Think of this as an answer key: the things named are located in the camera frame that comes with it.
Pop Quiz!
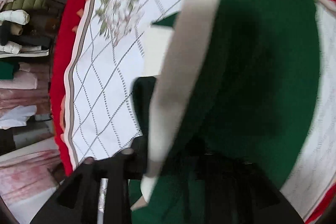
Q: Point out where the white puffer jacket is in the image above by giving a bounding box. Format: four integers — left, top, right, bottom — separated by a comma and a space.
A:
0, 10, 30, 25

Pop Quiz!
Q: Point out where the green folded cloth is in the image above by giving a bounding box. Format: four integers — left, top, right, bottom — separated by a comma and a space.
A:
0, 61, 20, 80

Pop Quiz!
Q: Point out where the olive green puffer jacket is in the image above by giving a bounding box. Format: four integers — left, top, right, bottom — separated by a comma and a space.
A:
2, 0, 48, 11

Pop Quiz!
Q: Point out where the white checkered bed sheet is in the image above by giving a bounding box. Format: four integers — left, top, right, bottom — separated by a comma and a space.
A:
63, 0, 335, 222

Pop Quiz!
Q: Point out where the pink folded blanket stack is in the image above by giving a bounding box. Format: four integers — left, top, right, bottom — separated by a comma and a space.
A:
1, 62, 50, 115

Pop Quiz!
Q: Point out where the green white varsity jacket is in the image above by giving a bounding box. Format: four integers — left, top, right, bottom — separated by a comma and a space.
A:
131, 0, 320, 223

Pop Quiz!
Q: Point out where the white cloth on shelf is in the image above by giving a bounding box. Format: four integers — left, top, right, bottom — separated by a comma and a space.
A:
0, 105, 37, 130

